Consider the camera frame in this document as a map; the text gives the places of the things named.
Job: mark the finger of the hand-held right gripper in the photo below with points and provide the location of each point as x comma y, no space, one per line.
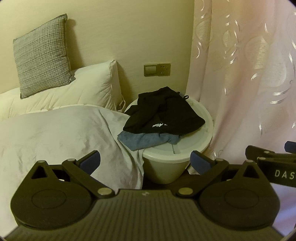
291,147
256,151

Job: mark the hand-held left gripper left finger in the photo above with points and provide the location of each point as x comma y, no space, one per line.
90,160

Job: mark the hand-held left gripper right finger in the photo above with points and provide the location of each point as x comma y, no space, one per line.
200,162

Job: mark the white round bucket side table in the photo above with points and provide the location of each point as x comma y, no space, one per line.
161,166

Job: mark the black garment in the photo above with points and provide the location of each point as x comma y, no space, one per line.
166,111

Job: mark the white duvet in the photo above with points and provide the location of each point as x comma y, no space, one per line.
57,139

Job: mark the blue garment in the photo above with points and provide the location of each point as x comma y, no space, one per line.
148,140

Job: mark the white pillow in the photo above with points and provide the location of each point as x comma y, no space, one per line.
87,88

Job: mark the pink patterned curtain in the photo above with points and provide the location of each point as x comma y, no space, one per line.
242,69

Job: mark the grey textured cushion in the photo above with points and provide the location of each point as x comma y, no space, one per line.
41,55

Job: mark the brass wall power socket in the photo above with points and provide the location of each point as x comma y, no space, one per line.
164,69

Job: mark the brass wall light switch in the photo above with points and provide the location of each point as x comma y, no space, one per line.
150,70

